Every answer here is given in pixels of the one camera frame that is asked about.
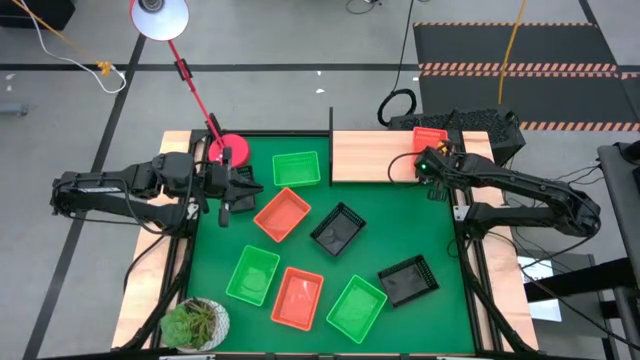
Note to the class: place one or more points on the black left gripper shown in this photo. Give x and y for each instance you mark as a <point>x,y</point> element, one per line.
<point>215,180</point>

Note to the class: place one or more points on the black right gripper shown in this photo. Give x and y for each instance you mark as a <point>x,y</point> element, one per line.
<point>440,170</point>

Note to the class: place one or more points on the orange plastic basket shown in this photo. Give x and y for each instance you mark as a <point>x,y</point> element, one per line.
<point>297,299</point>
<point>282,215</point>
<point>427,137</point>

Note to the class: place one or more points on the green plastic basket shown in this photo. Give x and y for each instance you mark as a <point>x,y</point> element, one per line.
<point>296,170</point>
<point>252,275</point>
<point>356,309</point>

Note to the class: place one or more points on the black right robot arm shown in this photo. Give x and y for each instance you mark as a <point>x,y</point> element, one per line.
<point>525,185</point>

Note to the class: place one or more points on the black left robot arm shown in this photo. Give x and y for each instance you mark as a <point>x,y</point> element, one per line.
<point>100,187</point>

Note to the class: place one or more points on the red desk lamp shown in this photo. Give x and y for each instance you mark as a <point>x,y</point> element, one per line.
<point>229,151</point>

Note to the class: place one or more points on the green table mat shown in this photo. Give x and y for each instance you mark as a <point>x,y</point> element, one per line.
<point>400,225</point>

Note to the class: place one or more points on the black perforated computer case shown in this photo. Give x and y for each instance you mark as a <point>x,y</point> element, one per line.
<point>480,122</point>

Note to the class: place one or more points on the potted green succulent plant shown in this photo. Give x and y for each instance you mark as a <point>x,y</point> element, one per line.
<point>192,325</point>

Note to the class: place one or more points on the white paper sheet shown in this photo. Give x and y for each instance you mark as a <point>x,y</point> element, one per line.
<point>545,311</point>

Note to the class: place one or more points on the black hazard-striped floor mat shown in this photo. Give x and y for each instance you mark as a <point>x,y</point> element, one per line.
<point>550,47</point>

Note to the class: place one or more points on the grey desk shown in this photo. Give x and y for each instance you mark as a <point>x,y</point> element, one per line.
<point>625,200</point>

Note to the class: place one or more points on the grey floor object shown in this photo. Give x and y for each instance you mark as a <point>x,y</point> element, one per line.
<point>12,109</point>

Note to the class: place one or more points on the black box on floor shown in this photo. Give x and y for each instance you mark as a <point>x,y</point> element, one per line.
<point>45,12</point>

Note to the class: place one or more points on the black desk frame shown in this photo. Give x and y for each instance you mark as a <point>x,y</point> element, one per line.
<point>575,282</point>

